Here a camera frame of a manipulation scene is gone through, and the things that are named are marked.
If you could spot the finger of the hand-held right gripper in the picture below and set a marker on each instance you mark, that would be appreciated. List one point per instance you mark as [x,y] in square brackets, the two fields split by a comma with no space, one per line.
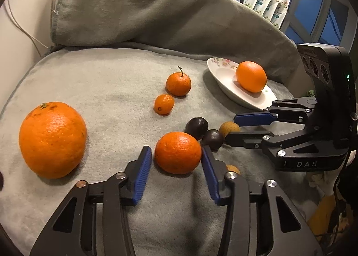
[251,119]
[246,140]

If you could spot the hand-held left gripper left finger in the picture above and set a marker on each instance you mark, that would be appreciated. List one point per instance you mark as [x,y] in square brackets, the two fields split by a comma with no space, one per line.
[142,172]

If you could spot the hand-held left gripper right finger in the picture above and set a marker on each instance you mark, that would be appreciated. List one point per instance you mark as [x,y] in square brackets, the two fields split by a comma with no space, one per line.
[209,173]

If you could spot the brown longan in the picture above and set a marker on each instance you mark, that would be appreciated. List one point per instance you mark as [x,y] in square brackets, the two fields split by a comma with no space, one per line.
[229,128]
[233,168]

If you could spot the dark purple passion fruit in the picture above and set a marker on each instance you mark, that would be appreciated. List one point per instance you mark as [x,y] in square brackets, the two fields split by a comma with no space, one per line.
[212,138]
[196,127]

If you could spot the medium round tangerine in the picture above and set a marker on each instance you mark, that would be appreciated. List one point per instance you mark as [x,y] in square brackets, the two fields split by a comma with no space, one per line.
[177,153]

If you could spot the smooth oval orange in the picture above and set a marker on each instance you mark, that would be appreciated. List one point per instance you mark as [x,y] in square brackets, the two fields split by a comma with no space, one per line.
[251,76]

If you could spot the white floral plate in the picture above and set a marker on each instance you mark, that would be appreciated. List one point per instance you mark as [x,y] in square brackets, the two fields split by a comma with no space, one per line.
[223,80]

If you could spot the small kumquat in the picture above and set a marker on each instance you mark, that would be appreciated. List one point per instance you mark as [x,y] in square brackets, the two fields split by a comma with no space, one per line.
[163,104]

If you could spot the mandarin with stem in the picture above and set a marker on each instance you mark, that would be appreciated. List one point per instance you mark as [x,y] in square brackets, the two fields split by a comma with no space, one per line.
[178,84]

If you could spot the large speckled orange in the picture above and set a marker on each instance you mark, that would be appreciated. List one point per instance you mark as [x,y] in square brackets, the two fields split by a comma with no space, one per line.
[51,141]

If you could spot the white rounded object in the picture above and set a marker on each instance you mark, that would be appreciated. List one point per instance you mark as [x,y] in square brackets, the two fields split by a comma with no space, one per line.
[317,182]

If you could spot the yellow object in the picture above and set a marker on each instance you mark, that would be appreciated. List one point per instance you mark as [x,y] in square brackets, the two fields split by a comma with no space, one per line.
[321,214]

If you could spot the grey fleece blanket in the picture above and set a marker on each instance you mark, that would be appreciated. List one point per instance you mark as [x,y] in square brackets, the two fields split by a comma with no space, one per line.
[117,71]

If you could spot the dark round fruit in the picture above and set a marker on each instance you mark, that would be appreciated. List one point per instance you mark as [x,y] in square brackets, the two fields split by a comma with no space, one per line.
[1,181]

